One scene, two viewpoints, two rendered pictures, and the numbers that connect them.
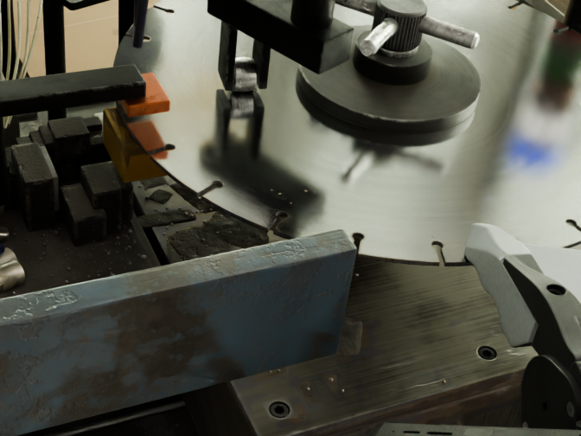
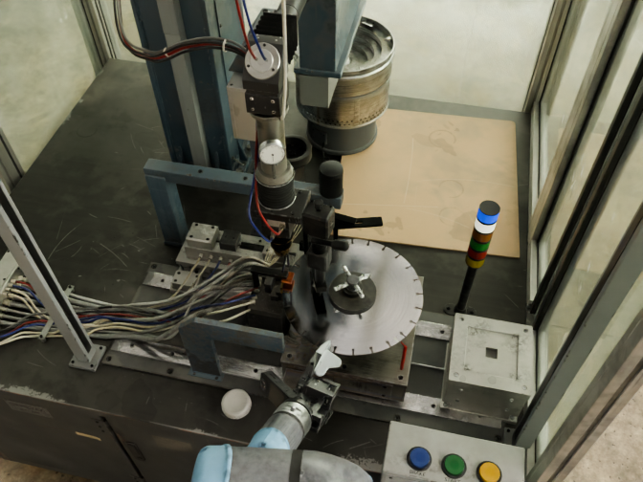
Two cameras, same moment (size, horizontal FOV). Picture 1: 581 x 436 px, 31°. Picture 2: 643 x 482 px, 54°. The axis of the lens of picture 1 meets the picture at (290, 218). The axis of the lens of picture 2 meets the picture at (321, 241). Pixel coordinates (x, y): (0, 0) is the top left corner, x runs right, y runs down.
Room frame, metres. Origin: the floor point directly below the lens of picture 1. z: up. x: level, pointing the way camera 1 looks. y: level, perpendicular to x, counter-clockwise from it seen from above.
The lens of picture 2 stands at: (-0.13, -0.57, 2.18)
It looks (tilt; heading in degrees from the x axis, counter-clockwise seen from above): 51 degrees down; 42
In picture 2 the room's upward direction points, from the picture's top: 1 degrees counter-clockwise
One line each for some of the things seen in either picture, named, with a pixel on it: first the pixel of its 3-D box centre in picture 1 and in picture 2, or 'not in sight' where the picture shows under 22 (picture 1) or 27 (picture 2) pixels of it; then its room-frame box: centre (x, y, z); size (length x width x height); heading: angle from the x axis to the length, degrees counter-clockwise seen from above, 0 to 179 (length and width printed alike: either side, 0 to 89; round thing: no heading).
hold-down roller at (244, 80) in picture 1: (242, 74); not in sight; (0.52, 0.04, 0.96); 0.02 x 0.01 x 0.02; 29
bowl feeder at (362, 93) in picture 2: not in sight; (342, 91); (1.14, 0.48, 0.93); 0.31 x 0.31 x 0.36
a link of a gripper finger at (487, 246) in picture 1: (549, 272); (328, 359); (0.37, -0.12, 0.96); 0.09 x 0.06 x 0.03; 18
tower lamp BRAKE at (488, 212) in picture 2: not in sight; (488, 212); (0.80, -0.22, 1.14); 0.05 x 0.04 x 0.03; 29
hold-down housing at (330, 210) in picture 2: not in sight; (319, 234); (0.49, 0.00, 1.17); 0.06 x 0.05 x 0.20; 110
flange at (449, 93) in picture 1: (391, 64); (352, 290); (0.55, -0.05, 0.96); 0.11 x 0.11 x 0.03
